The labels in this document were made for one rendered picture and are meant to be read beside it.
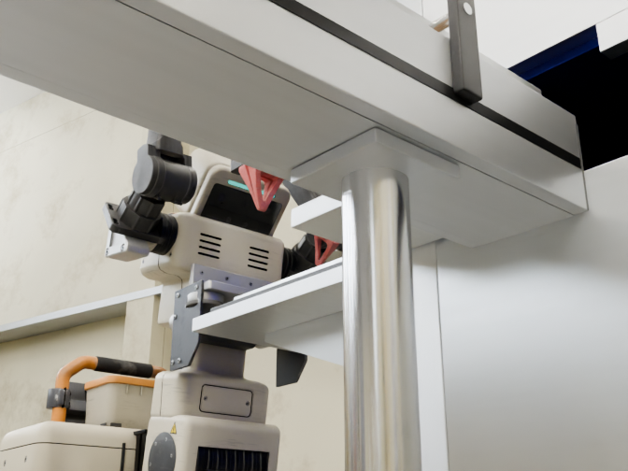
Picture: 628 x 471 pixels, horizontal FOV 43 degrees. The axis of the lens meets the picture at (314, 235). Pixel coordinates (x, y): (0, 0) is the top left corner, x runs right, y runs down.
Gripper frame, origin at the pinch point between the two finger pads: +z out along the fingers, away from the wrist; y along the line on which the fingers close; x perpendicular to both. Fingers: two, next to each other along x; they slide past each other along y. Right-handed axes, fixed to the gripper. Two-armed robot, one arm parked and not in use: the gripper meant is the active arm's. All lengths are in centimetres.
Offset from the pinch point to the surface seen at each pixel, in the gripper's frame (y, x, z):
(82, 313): -511, 196, -121
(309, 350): 14.7, -2.0, 26.2
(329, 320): 18.6, -1.9, 22.8
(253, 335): 3.2, -2.9, 22.2
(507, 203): 59, -18, 24
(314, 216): 42, -25, 22
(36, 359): -602, 199, -98
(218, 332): 1.2, -7.7, 22.2
